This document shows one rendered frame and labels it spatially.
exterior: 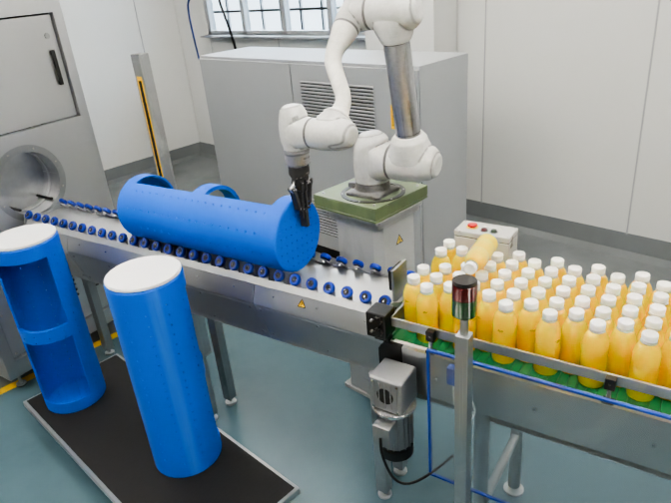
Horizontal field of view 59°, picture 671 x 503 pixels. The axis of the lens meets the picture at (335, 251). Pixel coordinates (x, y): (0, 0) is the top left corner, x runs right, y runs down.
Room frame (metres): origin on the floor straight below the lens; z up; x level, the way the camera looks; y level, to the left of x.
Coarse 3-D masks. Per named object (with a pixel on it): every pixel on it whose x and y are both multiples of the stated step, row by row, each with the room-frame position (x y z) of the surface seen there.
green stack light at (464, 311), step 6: (474, 300) 1.25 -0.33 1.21; (456, 306) 1.25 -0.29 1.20; (462, 306) 1.24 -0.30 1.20; (468, 306) 1.24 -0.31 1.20; (474, 306) 1.25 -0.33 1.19; (456, 312) 1.25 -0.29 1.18; (462, 312) 1.24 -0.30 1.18; (468, 312) 1.24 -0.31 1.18; (474, 312) 1.25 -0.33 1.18; (462, 318) 1.24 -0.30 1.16; (468, 318) 1.24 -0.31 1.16
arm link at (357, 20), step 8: (344, 0) 2.38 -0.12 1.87; (352, 0) 2.34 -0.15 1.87; (360, 0) 2.31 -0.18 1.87; (344, 8) 2.33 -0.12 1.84; (352, 8) 2.31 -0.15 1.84; (360, 8) 2.30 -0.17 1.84; (336, 16) 2.34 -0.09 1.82; (344, 16) 2.31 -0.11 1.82; (352, 16) 2.31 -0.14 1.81; (360, 16) 2.29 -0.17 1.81; (360, 24) 2.31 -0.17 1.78
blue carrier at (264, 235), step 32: (128, 192) 2.41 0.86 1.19; (160, 192) 2.33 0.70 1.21; (224, 192) 2.36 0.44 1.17; (128, 224) 2.38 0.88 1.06; (160, 224) 2.25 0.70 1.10; (192, 224) 2.15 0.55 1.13; (224, 224) 2.06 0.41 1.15; (256, 224) 1.98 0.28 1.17; (288, 224) 1.98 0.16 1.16; (256, 256) 1.98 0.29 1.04; (288, 256) 1.96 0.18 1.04
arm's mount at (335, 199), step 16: (320, 192) 2.56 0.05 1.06; (336, 192) 2.54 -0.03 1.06; (400, 192) 2.45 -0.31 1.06; (416, 192) 2.47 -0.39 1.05; (320, 208) 2.51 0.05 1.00; (336, 208) 2.43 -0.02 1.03; (352, 208) 2.36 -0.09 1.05; (368, 208) 2.30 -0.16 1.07; (384, 208) 2.32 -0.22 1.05; (400, 208) 2.39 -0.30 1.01
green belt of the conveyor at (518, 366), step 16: (400, 336) 1.58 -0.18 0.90; (416, 336) 1.57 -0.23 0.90; (448, 352) 1.47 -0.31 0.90; (480, 352) 1.45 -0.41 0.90; (512, 368) 1.37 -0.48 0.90; (528, 368) 1.36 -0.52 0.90; (560, 384) 1.28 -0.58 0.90; (576, 384) 1.27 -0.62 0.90; (624, 400) 1.19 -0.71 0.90; (656, 400) 1.18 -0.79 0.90
